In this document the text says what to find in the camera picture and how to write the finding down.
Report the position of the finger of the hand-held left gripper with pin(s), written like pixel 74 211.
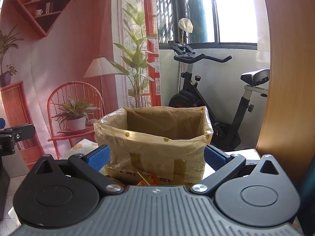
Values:
pixel 22 132
pixel 2 123

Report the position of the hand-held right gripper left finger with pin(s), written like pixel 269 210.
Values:
pixel 98 156

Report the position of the printed wall backdrop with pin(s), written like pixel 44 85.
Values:
pixel 73 41

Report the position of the black exercise bike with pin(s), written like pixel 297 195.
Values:
pixel 189 98

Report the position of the wooden panel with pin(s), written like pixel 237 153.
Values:
pixel 290 54

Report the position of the white cloth cap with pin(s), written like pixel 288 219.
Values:
pixel 185 24

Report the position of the dark framed window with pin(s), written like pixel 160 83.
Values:
pixel 233 9

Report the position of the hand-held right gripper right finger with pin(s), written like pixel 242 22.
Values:
pixel 214 156

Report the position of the orange snack packet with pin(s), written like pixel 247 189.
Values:
pixel 147 180

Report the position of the metal stand pole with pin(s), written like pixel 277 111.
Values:
pixel 182 36

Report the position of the cardboard box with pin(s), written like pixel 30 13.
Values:
pixel 118 175

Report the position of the checkered floral tablecloth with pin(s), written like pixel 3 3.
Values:
pixel 81 147

